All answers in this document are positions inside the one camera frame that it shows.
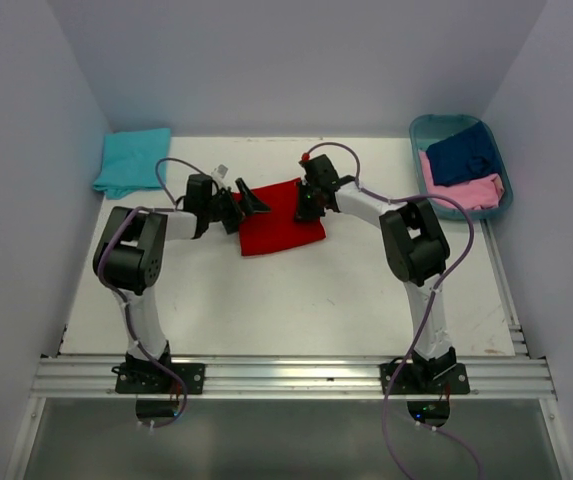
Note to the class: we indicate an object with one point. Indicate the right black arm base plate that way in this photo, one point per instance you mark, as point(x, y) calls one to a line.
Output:
point(416, 379)

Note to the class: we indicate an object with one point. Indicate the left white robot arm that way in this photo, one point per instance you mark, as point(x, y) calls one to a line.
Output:
point(128, 258)

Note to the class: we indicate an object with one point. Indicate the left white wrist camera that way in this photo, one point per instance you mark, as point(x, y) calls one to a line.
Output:
point(219, 175)

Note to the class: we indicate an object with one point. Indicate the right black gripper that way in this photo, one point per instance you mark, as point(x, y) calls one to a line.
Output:
point(302, 212)

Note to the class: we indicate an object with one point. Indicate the folded teal t shirt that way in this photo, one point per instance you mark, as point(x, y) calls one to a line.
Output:
point(129, 162)

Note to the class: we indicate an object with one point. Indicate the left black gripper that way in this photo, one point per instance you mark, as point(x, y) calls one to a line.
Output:
point(248, 203)

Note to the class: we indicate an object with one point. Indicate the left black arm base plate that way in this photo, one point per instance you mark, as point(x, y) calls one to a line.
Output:
point(145, 378)

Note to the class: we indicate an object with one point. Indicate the pink t shirt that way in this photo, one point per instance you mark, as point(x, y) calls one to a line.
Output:
point(479, 194)

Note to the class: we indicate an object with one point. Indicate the aluminium mounting rail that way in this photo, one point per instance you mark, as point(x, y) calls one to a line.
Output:
point(300, 377)

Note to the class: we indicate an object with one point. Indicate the teal plastic basket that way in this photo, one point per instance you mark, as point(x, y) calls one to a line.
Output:
point(428, 129)

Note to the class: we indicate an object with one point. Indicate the navy blue t shirt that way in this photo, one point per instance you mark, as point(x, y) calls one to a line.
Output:
point(465, 156)

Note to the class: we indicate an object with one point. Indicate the red t shirt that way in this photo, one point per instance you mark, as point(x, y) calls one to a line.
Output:
point(277, 230)

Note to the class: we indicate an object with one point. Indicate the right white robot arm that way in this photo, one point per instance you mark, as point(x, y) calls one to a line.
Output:
point(415, 246)

